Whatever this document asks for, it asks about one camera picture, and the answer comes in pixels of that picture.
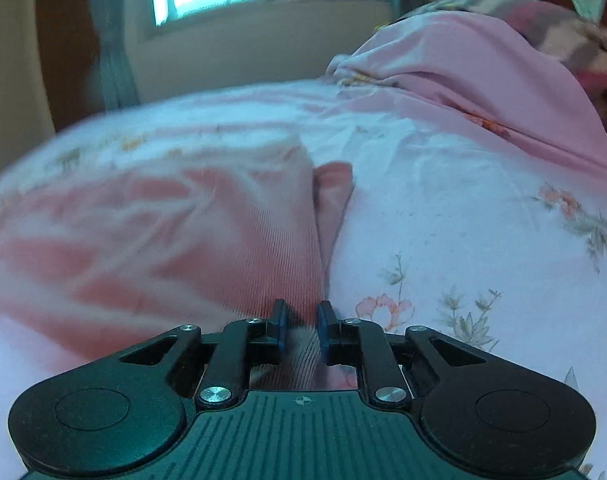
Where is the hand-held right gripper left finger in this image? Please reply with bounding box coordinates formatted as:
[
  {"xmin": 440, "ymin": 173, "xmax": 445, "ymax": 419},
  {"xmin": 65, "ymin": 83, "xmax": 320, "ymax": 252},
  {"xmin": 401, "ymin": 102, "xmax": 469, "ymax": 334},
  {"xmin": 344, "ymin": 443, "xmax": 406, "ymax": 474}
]
[{"xmin": 118, "ymin": 299, "xmax": 289, "ymax": 409}]

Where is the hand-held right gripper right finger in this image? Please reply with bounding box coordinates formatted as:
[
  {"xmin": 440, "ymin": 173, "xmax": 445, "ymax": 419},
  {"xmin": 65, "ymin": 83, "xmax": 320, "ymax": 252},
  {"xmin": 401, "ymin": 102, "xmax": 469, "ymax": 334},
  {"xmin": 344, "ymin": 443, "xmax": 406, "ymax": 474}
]
[{"xmin": 316, "ymin": 300, "xmax": 487, "ymax": 406}]

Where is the pink long-sleeved sweater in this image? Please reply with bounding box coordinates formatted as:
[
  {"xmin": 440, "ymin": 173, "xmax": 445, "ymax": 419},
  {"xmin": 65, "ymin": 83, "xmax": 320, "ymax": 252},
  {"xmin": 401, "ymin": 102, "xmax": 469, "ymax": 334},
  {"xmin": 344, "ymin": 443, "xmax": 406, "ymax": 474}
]
[{"xmin": 0, "ymin": 144, "xmax": 357, "ymax": 392}]

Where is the floral bed sheet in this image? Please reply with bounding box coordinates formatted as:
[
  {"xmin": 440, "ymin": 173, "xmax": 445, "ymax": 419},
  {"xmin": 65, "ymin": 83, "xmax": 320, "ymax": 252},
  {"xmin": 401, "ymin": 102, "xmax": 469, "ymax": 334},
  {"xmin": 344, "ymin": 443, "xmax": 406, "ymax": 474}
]
[{"xmin": 0, "ymin": 77, "xmax": 607, "ymax": 480}]

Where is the pink blanket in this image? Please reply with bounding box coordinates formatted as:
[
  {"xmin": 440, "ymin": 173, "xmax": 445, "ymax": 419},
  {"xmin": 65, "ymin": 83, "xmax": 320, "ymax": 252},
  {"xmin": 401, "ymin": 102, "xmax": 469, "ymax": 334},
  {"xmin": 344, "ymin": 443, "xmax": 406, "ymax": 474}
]
[{"xmin": 326, "ymin": 0, "xmax": 607, "ymax": 177}]

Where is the grey curtain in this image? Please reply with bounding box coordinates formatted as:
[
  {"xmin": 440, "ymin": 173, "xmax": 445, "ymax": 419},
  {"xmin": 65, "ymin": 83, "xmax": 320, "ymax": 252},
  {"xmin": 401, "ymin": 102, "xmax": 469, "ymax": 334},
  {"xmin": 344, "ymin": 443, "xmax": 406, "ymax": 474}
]
[{"xmin": 86, "ymin": 0, "xmax": 142, "ymax": 112}]

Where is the brown wooden door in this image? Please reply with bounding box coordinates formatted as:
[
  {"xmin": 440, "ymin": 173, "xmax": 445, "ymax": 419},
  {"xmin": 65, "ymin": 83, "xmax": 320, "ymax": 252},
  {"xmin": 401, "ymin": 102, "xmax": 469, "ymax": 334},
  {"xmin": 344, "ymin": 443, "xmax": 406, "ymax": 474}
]
[{"xmin": 36, "ymin": 0, "xmax": 105, "ymax": 132}]

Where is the striped pillow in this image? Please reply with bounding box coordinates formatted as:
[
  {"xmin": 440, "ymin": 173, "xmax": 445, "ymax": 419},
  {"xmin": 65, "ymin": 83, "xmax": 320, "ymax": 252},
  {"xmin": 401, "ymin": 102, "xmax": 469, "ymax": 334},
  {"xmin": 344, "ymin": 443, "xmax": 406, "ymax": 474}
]
[{"xmin": 398, "ymin": 0, "xmax": 607, "ymax": 75}]

